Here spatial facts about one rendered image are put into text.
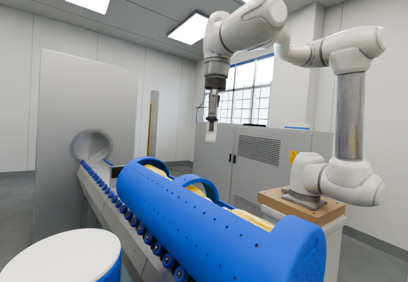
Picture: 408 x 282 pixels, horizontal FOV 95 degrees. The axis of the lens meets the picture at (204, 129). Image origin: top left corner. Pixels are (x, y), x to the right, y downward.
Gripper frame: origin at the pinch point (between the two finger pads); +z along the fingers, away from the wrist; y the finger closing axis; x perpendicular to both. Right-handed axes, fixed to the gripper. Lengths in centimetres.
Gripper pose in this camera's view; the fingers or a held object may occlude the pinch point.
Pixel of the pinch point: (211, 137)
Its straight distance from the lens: 65.4
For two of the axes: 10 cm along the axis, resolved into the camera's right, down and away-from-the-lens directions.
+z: -0.8, 10.0, 0.4
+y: 0.8, -0.3, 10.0
